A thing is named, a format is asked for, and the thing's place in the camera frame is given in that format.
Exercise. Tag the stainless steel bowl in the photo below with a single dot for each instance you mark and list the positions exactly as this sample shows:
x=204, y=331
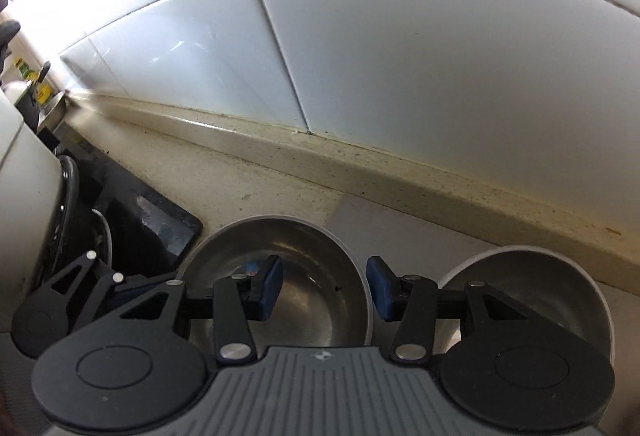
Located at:
x=310, y=276
x=540, y=276

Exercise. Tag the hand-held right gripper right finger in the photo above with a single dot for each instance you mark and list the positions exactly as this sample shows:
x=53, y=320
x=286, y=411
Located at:
x=382, y=288

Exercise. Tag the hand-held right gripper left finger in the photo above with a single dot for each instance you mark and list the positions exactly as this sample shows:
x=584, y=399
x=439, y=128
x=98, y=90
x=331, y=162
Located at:
x=272, y=283

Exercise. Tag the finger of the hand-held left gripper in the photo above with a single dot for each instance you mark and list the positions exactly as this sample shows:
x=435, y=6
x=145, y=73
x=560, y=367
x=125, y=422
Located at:
x=100, y=296

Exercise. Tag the black glass gas stove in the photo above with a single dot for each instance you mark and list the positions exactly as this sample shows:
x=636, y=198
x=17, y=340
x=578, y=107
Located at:
x=165, y=226

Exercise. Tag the aluminium pressure cooker pot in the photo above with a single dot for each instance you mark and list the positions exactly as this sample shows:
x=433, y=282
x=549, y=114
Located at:
x=25, y=176

